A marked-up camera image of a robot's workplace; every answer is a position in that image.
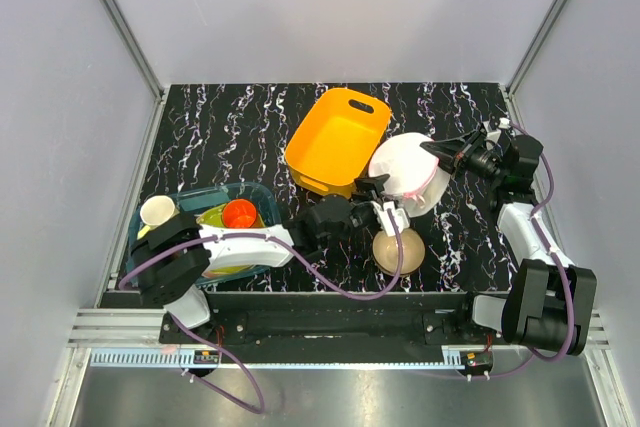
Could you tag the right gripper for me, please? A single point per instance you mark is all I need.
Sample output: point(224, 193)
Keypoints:
point(459, 149)

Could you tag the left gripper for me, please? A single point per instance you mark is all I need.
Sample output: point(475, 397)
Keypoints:
point(371, 187)

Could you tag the white mesh laundry bag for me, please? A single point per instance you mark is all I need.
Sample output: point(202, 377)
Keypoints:
point(415, 179)

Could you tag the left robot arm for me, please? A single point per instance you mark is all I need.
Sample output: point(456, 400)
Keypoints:
point(171, 257)

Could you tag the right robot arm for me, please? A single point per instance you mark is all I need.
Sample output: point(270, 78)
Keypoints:
point(548, 307)

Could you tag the orange plastic basket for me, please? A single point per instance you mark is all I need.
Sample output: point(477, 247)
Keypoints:
point(332, 146)

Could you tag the beige glass bowl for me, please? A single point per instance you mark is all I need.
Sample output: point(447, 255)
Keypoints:
point(385, 250)

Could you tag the orange plastic cup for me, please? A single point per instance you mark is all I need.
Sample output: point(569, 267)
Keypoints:
point(240, 214)

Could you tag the yellow-green dotted plate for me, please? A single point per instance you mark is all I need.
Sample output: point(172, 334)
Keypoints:
point(213, 217)

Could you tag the teal transparent tray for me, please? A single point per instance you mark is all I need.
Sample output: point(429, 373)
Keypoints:
point(196, 202)

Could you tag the pale yellow mug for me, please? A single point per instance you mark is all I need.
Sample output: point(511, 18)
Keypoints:
point(154, 212)

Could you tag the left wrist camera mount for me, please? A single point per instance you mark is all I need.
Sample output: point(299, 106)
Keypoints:
point(392, 219)

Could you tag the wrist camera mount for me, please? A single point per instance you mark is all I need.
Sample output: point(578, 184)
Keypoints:
point(494, 133)
point(392, 219)

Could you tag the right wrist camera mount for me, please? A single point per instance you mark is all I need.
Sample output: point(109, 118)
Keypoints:
point(494, 133)

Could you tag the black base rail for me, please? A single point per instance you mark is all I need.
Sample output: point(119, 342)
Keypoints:
point(324, 328)

